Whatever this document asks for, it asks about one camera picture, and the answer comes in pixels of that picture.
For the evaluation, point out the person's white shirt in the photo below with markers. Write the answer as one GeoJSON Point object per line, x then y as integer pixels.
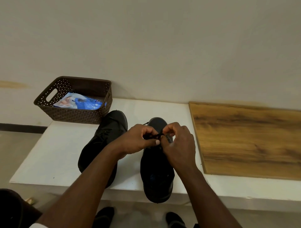
{"type": "Point", "coordinates": [37, 226]}

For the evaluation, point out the blue and white plastic packet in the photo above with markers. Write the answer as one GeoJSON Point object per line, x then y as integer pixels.
{"type": "Point", "coordinates": [87, 103]}

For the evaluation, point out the wooden board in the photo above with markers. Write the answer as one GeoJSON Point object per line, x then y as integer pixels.
{"type": "Point", "coordinates": [249, 141]}

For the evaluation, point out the black bucket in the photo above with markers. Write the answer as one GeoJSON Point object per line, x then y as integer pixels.
{"type": "Point", "coordinates": [14, 211]}

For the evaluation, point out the person's left forearm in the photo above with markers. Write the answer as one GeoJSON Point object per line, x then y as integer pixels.
{"type": "Point", "coordinates": [84, 190]}

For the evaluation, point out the person's right hand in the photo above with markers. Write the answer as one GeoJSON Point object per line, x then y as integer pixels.
{"type": "Point", "coordinates": [181, 150]}

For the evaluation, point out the person's right forearm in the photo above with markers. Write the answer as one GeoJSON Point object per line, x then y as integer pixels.
{"type": "Point", "coordinates": [209, 202]}

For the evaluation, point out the black leather shoe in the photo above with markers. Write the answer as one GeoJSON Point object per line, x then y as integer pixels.
{"type": "Point", "coordinates": [155, 178]}
{"type": "Point", "coordinates": [110, 124]}

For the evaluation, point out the person's left hand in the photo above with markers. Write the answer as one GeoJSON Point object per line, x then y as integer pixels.
{"type": "Point", "coordinates": [134, 141]}

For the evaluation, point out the brown perforated plastic basket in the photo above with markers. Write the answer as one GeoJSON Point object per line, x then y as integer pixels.
{"type": "Point", "coordinates": [75, 116]}

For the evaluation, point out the person's black worn shoe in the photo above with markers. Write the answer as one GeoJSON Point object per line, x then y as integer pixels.
{"type": "Point", "coordinates": [103, 217]}
{"type": "Point", "coordinates": [175, 220]}

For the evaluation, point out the small golden object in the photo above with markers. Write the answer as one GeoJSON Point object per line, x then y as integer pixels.
{"type": "Point", "coordinates": [30, 200]}

